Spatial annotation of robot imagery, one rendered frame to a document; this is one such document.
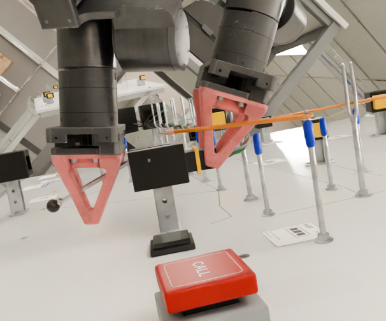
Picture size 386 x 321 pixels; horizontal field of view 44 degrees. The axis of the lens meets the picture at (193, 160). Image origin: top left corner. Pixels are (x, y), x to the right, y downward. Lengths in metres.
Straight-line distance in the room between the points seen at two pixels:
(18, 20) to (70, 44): 7.57
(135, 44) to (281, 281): 0.24
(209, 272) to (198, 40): 1.32
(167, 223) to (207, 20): 1.14
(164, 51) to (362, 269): 0.25
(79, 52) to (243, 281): 0.28
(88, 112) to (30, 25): 7.57
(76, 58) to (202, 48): 1.11
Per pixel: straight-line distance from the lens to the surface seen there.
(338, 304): 0.30
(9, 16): 8.04
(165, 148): 0.47
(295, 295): 0.31
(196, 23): 1.57
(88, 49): 0.46
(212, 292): 0.26
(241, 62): 0.47
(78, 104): 0.46
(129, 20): 0.44
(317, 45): 1.59
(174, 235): 0.44
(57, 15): 0.44
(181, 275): 0.27
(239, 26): 0.47
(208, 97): 0.45
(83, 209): 0.49
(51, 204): 0.50
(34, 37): 8.01
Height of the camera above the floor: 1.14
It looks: 3 degrees up
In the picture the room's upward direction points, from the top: 38 degrees clockwise
